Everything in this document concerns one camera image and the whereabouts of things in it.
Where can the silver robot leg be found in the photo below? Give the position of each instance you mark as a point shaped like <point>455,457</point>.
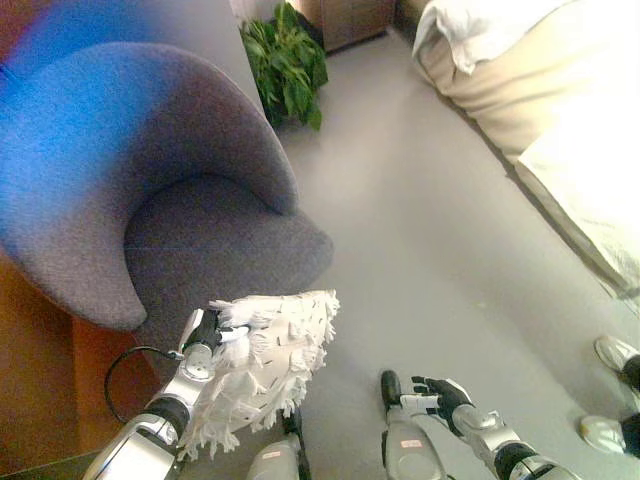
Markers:
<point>410,447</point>
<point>275,462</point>

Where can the black right robot foot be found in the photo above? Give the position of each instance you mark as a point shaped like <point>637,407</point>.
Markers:
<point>390,387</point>

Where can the green potted plant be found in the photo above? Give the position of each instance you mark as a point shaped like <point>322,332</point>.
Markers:
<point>290,65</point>

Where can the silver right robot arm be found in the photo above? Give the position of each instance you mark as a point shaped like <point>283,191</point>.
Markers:
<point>505,445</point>

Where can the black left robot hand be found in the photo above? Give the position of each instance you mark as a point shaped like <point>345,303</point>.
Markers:
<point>206,335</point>

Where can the bed with beige duvet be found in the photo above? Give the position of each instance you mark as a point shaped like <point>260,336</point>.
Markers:
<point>565,125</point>

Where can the grey fabric armchair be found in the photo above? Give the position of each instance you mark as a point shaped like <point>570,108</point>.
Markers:
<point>150,200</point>

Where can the white bed pillow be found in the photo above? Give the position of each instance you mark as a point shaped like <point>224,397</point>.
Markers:
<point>475,35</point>

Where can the wooden drawer cabinet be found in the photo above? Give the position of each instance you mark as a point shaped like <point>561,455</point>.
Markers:
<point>350,22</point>

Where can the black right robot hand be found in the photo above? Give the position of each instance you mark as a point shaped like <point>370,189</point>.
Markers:
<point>447,397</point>

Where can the black robot foot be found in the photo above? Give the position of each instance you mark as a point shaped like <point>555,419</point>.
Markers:
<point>390,387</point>
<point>292,422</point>

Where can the silver left robot leg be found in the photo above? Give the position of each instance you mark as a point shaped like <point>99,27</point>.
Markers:
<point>275,462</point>

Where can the white fringed blanket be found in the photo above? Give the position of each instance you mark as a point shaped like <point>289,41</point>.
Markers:
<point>265,370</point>

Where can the white sneaker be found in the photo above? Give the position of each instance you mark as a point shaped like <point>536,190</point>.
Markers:
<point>602,432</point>
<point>612,352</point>

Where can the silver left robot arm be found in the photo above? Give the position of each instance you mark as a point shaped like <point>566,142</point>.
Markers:
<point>150,425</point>

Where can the black left robot foot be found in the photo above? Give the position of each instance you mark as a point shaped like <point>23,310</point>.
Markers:
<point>292,422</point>

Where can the silver right robot leg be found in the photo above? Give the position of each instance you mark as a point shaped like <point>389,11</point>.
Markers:
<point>410,447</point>

